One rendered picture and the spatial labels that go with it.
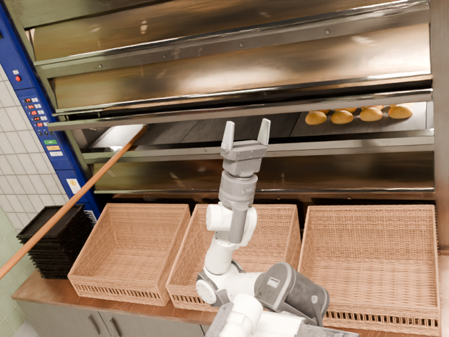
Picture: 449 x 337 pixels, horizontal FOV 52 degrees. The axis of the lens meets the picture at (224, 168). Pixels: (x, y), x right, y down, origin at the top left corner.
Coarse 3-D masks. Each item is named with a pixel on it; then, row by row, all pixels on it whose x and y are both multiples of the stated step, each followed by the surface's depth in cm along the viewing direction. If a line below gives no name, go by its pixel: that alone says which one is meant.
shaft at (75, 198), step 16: (144, 128) 259; (128, 144) 246; (112, 160) 234; (96, 176) 223; (80, 192) 213; (64, 208) 204; (48, 224) 196; (32, 240) 188; (16, 256) 181; (0, 272) 174
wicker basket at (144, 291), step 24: (120, 216) 269; (144, 216) 261; (168, 216) 254; (96, 240) 260; (120, 240) 275; (144, 240) 267; (168, 240) 259; (96, 264) 260; (120, 264) 260; (144, 264) 255; (168, 264) 228; (96, 288) 238; (120, 288) 229; (144, 288) 222
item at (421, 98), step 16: (304, 96) 195; (320, 96) 189; (416, 96) 162; (128, 112) 234; (144, 112) 226; (224, 112) 194; (240, 112) 191; (256, 112) 188; (272, 112) 185; (288, 112) 183; (48, 128) 235; (64, 128) 231; (80, 128) 227
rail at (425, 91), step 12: (336, 96) 174; (348, 96) 171; (360, 96) 170; (372, 96) 168; (384, 96) 166; (396, 96) 165; (204, 108) 198; (216, 108) 194; (228, 108) 192; (240, 108) 190; (252, 108) 188; (72, 120) 228; (84, 120) 224; (96, 120) 222; (108, 120) 219
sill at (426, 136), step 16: (160, 144) 241; (176, 144) 236; (192, 144) 232; (208, 144) 227; (272, 144) 211; (288, 144) 208; (304, 144) 206; (320, 144) 203; (336, 144) 200; (352, 144) 197; (368, 144) 195; (384, 144) 192; (400, 144) 190; (416, 144) 187
